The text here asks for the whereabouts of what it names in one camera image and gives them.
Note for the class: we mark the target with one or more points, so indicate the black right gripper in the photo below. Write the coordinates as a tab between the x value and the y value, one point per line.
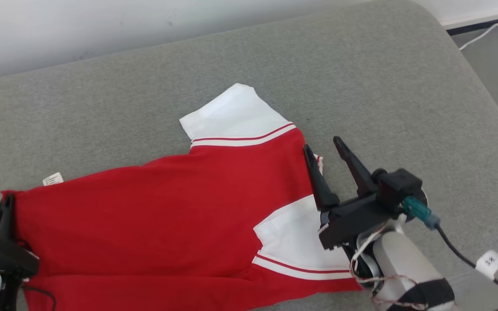
357	220

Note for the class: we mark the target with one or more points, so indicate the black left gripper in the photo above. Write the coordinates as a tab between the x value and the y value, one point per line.
2	255

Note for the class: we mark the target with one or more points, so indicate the red Bulls jersey white sleeves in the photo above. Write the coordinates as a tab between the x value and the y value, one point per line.
167	224

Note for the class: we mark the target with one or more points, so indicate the grey fabric sofa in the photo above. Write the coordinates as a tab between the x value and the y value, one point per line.
361	86

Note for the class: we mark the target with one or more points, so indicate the black skirting strip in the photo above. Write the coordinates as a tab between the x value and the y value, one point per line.
491	22

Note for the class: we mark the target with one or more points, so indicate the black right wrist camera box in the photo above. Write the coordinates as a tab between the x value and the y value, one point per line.
398	185

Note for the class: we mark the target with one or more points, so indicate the teal right camera connector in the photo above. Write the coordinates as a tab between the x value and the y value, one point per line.
419	211

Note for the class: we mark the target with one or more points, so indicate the white wall baseboard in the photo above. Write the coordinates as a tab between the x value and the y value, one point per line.
482	13

